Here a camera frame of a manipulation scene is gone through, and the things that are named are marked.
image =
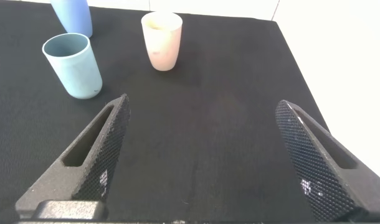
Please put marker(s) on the periwinkle blue plastic cup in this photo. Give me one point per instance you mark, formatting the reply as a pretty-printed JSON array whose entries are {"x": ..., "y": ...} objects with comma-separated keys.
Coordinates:
[{"x": 73, "y": 15}]

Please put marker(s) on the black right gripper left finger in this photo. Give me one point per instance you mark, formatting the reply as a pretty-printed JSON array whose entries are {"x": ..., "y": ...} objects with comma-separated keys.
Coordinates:
[{"x": 68, "y": 183}]

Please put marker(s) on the cream pink plastic cup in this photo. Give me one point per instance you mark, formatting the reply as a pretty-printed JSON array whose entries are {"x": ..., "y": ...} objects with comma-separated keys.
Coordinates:
[{"x": 162, "y": 46}]

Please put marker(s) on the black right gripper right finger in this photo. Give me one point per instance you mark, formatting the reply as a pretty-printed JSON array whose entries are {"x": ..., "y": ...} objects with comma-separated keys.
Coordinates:
[{"x": 327, "y": 183}]

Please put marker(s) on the light teal plastic cup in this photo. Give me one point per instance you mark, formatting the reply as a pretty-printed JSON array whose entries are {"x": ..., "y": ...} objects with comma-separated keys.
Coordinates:
[{"x": 78, "y": 74}]

